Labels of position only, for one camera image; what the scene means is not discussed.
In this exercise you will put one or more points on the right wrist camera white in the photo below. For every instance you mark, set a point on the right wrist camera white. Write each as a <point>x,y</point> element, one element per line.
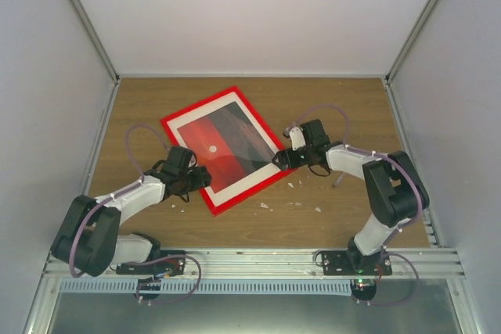
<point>296,137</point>

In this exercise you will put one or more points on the red photo frame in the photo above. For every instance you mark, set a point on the red photo frame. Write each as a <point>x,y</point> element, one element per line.
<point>231,139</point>

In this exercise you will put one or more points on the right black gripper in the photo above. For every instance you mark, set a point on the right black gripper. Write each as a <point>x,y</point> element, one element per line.
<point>282,162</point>

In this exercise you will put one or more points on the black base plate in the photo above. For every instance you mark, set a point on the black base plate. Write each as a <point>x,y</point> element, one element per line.
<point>352,263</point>
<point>165,263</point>

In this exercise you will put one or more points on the aluminium corner post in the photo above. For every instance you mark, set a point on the aluminium corner post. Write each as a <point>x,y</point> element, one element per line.
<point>417,29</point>
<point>94,38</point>

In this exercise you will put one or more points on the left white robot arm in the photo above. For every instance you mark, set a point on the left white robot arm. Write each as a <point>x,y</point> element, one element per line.
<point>88,239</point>

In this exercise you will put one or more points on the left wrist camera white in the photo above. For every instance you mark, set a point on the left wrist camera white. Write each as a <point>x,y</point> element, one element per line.
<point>193,160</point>

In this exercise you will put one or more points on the right aluminium corner post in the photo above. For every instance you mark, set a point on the right aluminium corner post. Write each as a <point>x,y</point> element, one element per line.
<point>417,29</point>

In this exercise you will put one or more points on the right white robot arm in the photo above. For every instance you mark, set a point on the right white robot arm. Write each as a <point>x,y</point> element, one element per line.
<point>396,193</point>

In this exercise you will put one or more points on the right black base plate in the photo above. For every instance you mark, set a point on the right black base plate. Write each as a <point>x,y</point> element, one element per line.
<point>352,263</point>

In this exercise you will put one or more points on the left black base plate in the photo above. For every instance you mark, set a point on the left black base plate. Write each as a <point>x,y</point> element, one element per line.
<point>165,263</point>

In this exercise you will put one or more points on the left aluminium corner post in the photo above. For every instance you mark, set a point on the left aluminium corner post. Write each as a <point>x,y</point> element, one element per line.
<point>94,38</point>

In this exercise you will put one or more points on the aluminium front rail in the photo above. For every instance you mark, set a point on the aluminium front rail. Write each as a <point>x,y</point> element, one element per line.
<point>262,263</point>

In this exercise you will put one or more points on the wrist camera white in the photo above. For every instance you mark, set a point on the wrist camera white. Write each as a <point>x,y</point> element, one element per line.
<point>296,137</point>
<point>193,160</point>

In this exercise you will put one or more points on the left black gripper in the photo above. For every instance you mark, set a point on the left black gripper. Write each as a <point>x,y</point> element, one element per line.
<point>202,181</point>

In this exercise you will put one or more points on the grey slotted cable duct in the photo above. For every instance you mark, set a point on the grey slotted cable duct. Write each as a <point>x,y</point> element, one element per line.
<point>209,286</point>

